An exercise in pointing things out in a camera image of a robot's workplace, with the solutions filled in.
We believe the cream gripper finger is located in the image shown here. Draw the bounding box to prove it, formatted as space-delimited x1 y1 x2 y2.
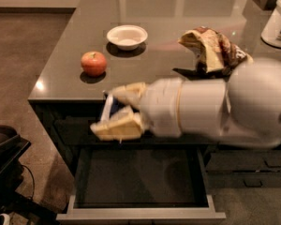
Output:
90 106 146 141
111 82 147 110

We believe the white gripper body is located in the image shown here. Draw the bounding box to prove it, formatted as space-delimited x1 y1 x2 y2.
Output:
140 78 183 138

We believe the blue rxbar wrapper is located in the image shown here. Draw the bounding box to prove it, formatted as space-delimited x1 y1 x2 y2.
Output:
100 92 124 121

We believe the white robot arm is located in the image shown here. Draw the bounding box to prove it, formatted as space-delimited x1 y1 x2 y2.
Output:
90 58 281 148

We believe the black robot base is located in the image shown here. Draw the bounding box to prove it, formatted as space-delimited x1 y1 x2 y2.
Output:
0 125 60 225

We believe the closed top drawer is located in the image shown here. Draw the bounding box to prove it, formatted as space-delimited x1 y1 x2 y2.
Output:
54 116 218 146

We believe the open middle drawer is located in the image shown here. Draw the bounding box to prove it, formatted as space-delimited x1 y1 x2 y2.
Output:
57 145 226 225

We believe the right middle drawer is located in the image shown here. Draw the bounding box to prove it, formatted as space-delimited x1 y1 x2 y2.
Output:
205 150 281 173

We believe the red apple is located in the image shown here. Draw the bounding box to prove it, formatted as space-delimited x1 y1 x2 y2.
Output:
81 52 107 77

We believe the white bowl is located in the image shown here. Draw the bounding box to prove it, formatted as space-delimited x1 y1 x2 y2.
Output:
107 25 148 51

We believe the dark kitchen counter cabinet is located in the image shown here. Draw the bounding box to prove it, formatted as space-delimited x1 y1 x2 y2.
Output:
27 0 281 189

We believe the crumpled brown chip bag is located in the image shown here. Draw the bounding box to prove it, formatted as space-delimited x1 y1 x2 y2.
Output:
178 26 253 76

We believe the white canister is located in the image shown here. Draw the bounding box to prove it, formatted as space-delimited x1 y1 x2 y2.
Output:
261 0 281 48

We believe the black cable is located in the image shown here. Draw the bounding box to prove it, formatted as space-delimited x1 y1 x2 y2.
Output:
20 163 37 201

